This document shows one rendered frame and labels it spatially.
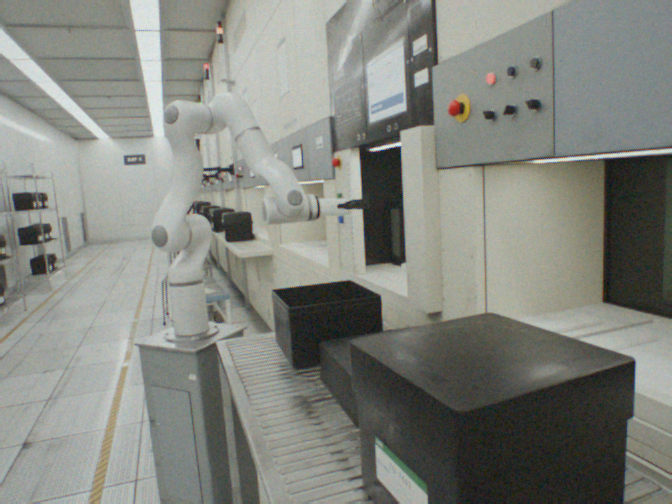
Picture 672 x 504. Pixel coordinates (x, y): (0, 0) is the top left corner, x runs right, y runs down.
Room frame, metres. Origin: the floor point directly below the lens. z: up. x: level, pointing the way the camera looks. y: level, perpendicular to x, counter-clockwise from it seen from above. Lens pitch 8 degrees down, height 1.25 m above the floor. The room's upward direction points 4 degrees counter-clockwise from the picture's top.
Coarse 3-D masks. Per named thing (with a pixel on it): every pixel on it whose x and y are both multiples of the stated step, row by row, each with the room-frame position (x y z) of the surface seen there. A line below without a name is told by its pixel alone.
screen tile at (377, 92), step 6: (378, 66) 1.70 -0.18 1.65; (372, 72) 1.74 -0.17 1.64; (378, 72) 1.70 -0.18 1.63; (372, 78) 1.75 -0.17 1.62; (378, 78) 1.70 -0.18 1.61; (372, 90) 1.75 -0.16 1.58; (378, 90) 1.70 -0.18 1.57; (384, 90) 1.66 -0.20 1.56; (372, 96) 1.75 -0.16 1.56; (378, 96) 1.71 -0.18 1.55
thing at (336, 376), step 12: (360, 336) 1.20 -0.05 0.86; (324, 348) 1.13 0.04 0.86; (336, 348) 1.12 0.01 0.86; (348, 348) 1.12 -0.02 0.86; (324, 360) 1.14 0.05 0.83; (336, 360) 1.05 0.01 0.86; (348, 360) 1.04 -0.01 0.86; (324, 372) 1.14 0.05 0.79; (336, 372) 1.04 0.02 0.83; (348, 372) 0.97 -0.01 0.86; (324, 384) 1.14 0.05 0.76; (336, 384) 1.05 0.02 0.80; (348, 384) 0.97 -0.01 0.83; (336, 396) 1.05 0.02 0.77; (348, 396) 0.97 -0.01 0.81; (348, 408) 0.98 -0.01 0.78
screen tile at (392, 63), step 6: (396, 54) 1.57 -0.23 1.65; (390, 60) 1.61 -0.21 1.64; (396, 60) 1.57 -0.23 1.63; (390, 66) 1.61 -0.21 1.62; (396, 66) 1.57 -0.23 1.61; (402, 66) 1.53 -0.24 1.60; (402, 72) 1.53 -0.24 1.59; (396, 78) 1.57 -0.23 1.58; (402, 78) 1.54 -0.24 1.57; (390, 84) 1.62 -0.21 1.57; (396, 84) 1.58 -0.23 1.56; (402, 84) 1.54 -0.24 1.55; (390, 90) 1.62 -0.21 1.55
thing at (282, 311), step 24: (288, 288) 1.54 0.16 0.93; (312, 288) 1.56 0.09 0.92; (336, 288) 1.59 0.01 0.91; (360, 288) 1.51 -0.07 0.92; (288, 312) 1.27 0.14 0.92; (312, 312) 1.28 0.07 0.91; (336, 312) 1.30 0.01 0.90; (360, 312) 1.32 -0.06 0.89; (288, 336) 1.30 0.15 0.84; (312, 336) 1.28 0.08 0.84; (336, 336) 1.30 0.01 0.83; (288, 360) 1.32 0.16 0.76; (312, 360) 1.28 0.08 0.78
